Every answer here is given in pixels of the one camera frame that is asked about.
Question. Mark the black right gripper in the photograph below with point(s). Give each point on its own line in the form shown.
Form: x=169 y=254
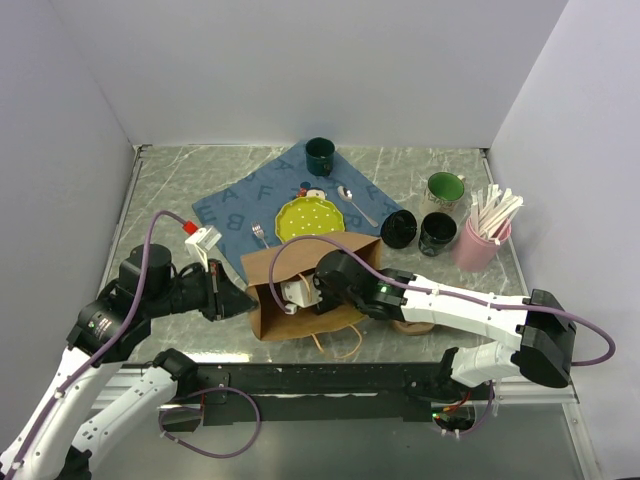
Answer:
x=326 y=302

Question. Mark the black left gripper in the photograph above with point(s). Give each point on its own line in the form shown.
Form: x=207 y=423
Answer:
x=224 y=297

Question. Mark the brown paper bag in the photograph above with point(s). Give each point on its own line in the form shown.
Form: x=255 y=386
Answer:
x=269 y=269

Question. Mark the brown pulp cup carrier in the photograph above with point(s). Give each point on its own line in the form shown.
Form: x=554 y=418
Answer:
x=412 y=329

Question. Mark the black takeout cup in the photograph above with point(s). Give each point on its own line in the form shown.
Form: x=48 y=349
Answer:
x=437 y=230

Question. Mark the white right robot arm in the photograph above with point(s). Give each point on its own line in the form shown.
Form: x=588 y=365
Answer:
x=527 y=336

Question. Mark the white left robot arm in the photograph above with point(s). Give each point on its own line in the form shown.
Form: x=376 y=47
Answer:
x=62 y=440

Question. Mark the green polka dot plate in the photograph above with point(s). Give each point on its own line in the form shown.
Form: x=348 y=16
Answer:
x=307 y=216

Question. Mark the silver fork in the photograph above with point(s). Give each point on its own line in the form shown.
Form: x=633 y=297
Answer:
x=259 y=233

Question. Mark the silver spoon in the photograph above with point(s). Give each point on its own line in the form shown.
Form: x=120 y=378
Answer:
x=346 y=195

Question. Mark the blue letter placemat cloth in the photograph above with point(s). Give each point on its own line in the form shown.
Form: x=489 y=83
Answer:
x=259 y=196

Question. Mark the cartoon mouse coaster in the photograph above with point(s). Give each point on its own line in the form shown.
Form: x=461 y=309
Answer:
x=307 y=190

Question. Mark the dark green mug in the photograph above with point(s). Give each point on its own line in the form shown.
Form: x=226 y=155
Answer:
x=319 y=154

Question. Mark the floral mug green inside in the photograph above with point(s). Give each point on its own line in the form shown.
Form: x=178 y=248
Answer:
x=443 y=192

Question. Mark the pink straw holder cup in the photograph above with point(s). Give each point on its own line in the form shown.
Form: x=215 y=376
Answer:
x=473 y=253

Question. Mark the white wrapped straws bundle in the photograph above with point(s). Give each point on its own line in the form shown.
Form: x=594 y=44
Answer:
x=492 y=210

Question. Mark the black base frame rail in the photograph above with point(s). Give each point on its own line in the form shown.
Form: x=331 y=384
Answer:
x=342 y=391

